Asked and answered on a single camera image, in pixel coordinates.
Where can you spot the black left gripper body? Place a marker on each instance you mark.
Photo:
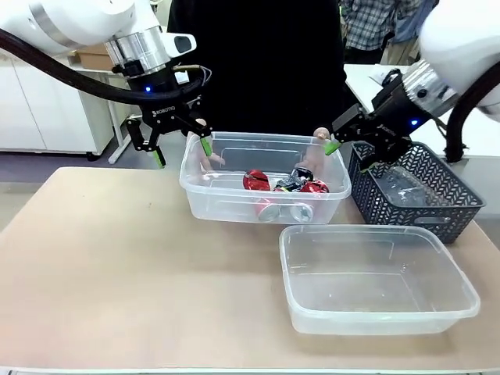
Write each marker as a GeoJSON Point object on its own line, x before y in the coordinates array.
{"type": "Point", "coordinates": [166, 113]}

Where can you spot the empty clear plastic container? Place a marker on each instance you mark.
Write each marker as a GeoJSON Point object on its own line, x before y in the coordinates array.
{"type": "Point", "coordinates": [375, 281]}

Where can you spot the white paper sheet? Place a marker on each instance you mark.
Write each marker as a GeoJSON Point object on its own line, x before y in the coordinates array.
{"type": "Point", "coordinates": [379, 76]}

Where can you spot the dark grey plastic basket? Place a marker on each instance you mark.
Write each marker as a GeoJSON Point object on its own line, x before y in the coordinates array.
{"type": "Point", "coordinates": [449, 218]}

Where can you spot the crushed red can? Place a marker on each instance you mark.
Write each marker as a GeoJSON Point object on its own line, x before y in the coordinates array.
{"type": "Point", "coordinates": [256, 180]}

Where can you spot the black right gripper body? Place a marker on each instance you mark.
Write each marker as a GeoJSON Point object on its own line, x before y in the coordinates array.
{"type": "Point", "coordinates": [390, 125]}

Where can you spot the flattened red can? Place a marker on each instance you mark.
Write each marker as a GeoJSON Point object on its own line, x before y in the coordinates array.
{"type": "Point", "coordinates": [314, 187]}

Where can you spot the silver aluminium can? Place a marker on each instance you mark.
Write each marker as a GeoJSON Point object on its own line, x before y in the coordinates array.
{"type": "Point", "coordinates": [301, 213]}
{"type": "Point", "coordinates": [269, 213]}

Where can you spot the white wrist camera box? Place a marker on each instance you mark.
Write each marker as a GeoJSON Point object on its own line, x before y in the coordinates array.
{"type": "Point", "coordinates": [179, 43]}

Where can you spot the person left hand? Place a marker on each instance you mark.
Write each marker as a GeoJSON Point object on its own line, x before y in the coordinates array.
{"type": "Point", "coordinates": [314, 162]}

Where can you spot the person right hand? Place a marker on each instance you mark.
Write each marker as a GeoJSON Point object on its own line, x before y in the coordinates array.
{"type": "Point", "coordinates": [214, 159]}

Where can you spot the white background table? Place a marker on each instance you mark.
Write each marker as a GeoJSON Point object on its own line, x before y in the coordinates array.
{"type": "Point", "coordinates": [359, 78]}

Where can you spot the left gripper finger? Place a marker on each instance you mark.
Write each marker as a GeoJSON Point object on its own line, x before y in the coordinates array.
{"type": "Point", "coordinates": [206, 146]}
{"type": "Point", "coordinates": [158, 156]}

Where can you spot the person in plaid shirt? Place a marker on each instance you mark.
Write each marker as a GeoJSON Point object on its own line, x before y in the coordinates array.
{"type": "Point", "coordinates": [367, 27]}

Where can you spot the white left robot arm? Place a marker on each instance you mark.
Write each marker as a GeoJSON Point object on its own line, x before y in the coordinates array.
{"type": "Point", "coordinates": [58, 23]}

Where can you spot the person torso in black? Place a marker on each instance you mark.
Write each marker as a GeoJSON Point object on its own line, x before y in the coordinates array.
{"type": "Point", "coordinates": [265, 58]}

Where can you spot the clear plastic container with cans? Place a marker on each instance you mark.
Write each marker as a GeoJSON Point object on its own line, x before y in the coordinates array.
{"type": "Point", "coordinates": [218, 199]}

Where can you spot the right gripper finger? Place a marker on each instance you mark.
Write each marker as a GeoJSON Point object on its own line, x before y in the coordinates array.
{"type": "Point", "coordinates": [384, 158]}
{"type": "Point", "coordinates": [351, 125]}

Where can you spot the white cabinet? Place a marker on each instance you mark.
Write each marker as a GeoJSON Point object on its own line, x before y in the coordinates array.
{"type": "Point", "coordinates": [39, 117]}

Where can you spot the white desk with leg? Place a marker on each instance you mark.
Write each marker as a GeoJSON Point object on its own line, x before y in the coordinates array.
{"type": "Point", "coordinates": [119, 140]}

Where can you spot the brown cardboard box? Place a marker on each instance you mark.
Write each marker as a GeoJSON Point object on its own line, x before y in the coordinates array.
{"type": "Point", "coordinates": [93, 58]}

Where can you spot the person in blue jacket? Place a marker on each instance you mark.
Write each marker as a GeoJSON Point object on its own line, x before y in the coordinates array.
{"type": "Point", "coordinates": [410, 19]}

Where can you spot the clear crushed plastic bottle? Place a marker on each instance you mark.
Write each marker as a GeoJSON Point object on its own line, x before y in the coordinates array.
{"type": "Point", "coordinates": [410, 189]}

